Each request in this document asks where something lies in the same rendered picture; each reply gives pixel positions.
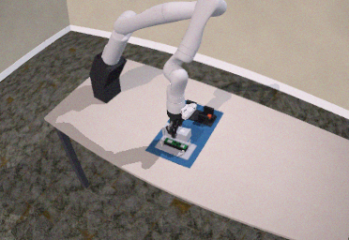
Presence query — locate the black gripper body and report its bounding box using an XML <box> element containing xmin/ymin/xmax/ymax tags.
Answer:
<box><xmin>167</xmin><ymin>111</ymin><xmax>182</xmax><ymax>126</ymax></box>

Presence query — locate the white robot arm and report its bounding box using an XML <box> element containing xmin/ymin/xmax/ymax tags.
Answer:
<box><xmin>101</xmin><ymin>0</ymin><xmax>227</xmax><ymax>120</ymax></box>

